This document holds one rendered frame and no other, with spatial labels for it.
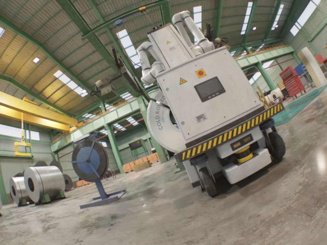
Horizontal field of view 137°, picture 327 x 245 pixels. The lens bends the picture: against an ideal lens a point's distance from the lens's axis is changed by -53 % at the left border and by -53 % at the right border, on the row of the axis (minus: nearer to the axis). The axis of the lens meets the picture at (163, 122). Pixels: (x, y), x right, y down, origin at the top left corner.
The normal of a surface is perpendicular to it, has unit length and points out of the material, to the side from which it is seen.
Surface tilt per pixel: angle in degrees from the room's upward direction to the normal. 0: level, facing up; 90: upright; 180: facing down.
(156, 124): 90
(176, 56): 90
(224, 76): 90
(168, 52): 90
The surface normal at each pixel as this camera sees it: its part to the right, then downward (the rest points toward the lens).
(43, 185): 0.97, -0.21
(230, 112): -0.23, -0.15
